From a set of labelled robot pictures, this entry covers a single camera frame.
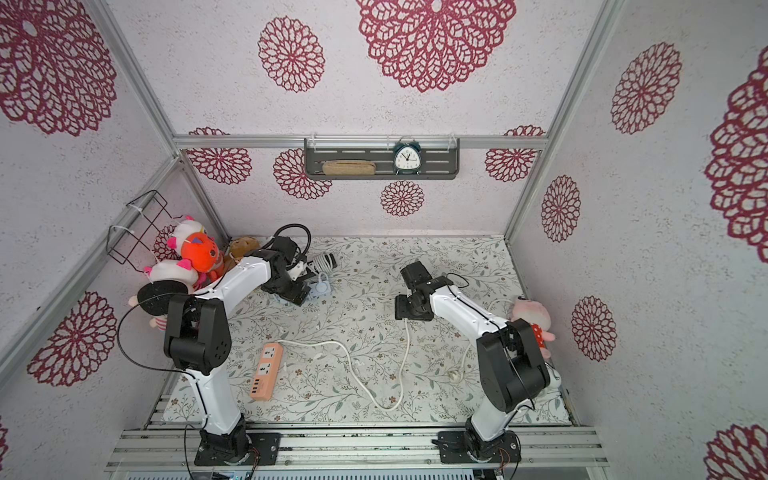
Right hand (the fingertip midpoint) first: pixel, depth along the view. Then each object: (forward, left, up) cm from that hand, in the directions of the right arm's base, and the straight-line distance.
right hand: (404, 308), depth 91 cm
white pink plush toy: (+19, +71, +14) cm, 75 cm away
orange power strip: (-19, +38, -4) cm, 43 cm away
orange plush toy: (+9, +61, +13) cm, 63 cm away
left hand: (+5, +37, 0) cm, 37 cm away
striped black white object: (+19, +28, -2) cm, 35 cm away
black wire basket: (+3, +69, +26) cm, 74 cm away
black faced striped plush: (0, +67, +14) cm, 68 cm away
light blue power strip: (+9, +28, -3) cm, 29 cm away
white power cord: (-25, +1, -4) cm, 25 cm away
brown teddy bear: (+22, +59, +2) cm, 63 cm away
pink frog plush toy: (-1, -40, -2) cm, 41 cm away
